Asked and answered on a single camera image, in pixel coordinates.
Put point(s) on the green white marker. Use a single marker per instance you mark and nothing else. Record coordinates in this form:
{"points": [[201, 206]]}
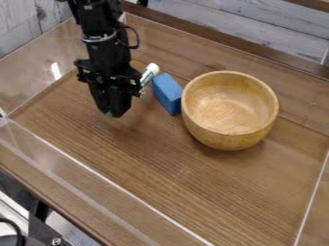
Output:
{"points": [[149, 73]]}

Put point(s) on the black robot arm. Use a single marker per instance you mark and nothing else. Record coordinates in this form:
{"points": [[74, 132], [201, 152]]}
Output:
{"points": [[101, 14]]}

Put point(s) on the brown wooden bowl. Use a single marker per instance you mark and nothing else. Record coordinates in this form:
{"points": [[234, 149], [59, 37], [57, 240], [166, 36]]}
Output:
{"points": [[229, 109]]}

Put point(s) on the blue foam block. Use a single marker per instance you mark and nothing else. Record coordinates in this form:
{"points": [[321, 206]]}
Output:
{"points": [[168, 92]]}

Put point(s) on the black table leg bracket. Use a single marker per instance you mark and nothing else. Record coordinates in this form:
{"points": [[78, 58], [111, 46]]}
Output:
{"points": [[41, 230]]}

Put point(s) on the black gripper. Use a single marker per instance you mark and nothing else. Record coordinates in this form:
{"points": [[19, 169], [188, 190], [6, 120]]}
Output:
{"points": [[106, 70]]}

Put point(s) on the clear acrylic tray walls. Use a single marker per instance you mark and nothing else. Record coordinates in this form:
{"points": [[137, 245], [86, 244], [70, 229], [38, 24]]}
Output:
{"points": [[131, 178]]}

